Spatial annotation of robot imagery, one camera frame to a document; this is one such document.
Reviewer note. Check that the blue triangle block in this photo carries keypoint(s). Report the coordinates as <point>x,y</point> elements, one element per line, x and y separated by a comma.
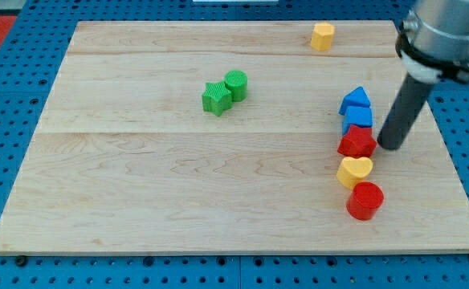
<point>357,97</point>

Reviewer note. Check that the red cylinder block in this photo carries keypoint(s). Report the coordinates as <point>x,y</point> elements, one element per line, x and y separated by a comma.
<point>365,200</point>

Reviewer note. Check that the yellow hexagon block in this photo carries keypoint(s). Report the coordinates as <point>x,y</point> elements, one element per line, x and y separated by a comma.
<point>322,36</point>

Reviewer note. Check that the wooden board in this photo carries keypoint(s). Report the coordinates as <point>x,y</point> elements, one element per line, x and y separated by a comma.
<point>125,161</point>

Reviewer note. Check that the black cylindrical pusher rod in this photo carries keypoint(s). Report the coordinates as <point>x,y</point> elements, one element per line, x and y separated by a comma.
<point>407,105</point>

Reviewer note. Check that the blue cube block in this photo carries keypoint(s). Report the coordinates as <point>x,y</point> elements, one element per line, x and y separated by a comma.
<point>359,116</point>

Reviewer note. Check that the red pentagon block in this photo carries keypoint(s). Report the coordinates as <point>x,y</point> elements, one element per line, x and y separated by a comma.
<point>357,142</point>

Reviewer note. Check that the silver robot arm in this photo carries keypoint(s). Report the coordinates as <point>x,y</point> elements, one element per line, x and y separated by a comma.
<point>433,41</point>

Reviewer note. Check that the green star block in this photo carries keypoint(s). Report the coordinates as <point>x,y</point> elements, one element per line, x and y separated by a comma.
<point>216,98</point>

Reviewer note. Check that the yellow heart block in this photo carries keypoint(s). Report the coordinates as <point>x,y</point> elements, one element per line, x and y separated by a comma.
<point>352,171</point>

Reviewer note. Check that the green cylinder block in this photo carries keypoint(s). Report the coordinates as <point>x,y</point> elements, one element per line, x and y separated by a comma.
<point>236,81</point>

